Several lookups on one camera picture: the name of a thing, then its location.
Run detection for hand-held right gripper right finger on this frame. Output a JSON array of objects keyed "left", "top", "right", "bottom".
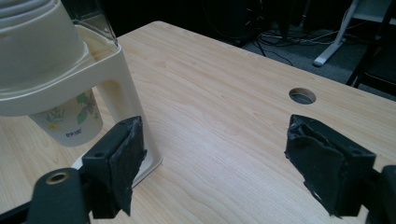
[{"left": 284, "top": 114, "right": 377, "bottom": 218}]

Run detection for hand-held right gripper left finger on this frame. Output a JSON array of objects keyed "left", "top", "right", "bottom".
[{"left": 81, "top": 115, "right": 148, "bottom": 219}]

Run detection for floral paper cup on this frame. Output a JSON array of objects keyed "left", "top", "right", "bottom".
[{"left": 29, "top": 88, "right": 105, "bottom": 147}]

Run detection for cream water dispenser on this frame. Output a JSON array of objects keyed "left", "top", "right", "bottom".
[{"left": 0, "top": 0, "right": 163, "bottom": 189}]

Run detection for black chair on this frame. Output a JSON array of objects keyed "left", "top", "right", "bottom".
[{"left": 345, "top": 0, "right": 396, "bottom": 97}]

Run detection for white desk leg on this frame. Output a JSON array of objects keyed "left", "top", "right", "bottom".
[{"left": 312, "top": 0, "right": 368, "bottom": 68}]

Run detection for white cable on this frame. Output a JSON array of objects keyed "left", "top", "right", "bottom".
[{"left": 292, "top": 6, "right": 368, "bottom": 46}]

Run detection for black floor cables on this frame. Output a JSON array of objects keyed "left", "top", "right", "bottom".
[{"left": 253, "top": 27, "right": 316, "bottom": 67}]

